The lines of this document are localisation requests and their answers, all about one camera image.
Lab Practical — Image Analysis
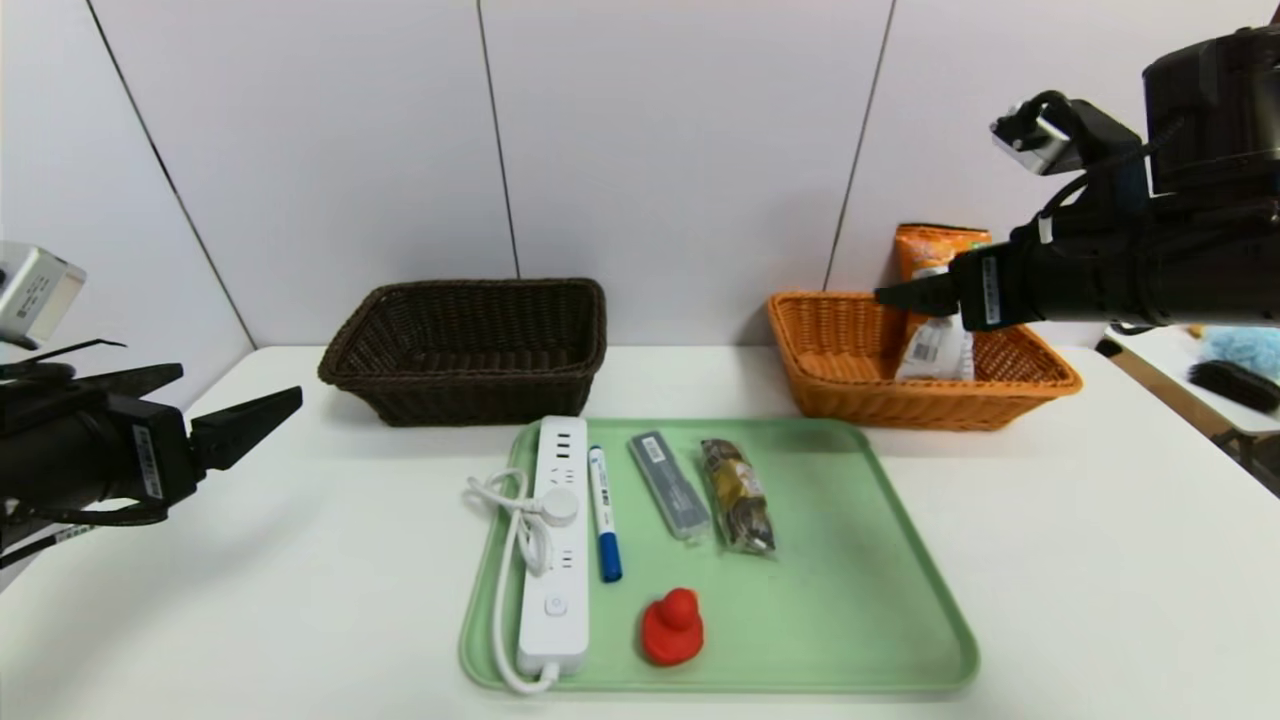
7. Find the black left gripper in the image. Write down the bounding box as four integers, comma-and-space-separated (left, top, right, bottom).
0, 362, 304, 513

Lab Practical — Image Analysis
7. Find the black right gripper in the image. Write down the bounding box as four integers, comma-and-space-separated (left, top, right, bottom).
874, 227, 1149, 333

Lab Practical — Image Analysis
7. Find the orange snack bag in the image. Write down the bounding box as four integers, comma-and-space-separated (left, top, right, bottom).
893, 223, 993, 382

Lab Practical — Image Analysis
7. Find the brown snack bar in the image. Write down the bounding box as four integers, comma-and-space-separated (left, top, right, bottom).
699, 438, 778, 557

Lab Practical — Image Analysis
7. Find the grey transparent plastic case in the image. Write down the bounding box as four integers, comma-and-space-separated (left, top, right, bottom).
629, 431, 714, 542

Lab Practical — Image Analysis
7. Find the white power strip with cable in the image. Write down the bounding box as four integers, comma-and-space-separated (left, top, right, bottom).
466, 416, 591, 694

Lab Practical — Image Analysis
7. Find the orange wicker basket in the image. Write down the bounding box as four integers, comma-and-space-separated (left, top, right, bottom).
767, 291, 1083, 432

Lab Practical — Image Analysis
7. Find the dark brown wicker basket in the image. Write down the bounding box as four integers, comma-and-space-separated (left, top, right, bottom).
318, 278, 609, 428

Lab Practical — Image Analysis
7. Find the white side table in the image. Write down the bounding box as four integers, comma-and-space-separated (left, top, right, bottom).
1100, 325, 1280, 441

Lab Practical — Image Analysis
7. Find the green plastic tray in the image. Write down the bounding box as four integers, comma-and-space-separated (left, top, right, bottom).
460, 417, 979, 691

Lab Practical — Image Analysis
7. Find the black brush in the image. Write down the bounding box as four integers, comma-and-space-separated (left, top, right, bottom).
1187, 360, 1280, 414

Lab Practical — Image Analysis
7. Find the blue fluffy duster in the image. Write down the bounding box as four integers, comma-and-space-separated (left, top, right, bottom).
1200, 327, 1280, 381

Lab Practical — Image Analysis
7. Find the blue whiteboard marker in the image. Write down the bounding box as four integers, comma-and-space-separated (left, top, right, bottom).
588, 445, 624, 583

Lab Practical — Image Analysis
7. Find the red rubber duck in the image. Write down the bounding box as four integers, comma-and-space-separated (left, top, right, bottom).
641, 588, 705, 668

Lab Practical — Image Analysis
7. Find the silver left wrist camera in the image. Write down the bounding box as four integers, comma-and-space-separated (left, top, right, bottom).
0, 242, 87, 351

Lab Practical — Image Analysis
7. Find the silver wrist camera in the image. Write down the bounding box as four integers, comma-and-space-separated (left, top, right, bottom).
0, 242, 87, 351
990, 90, 1146, 181

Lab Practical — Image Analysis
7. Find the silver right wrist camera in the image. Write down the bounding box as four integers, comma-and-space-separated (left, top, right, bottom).
990, 90, 1146, 181

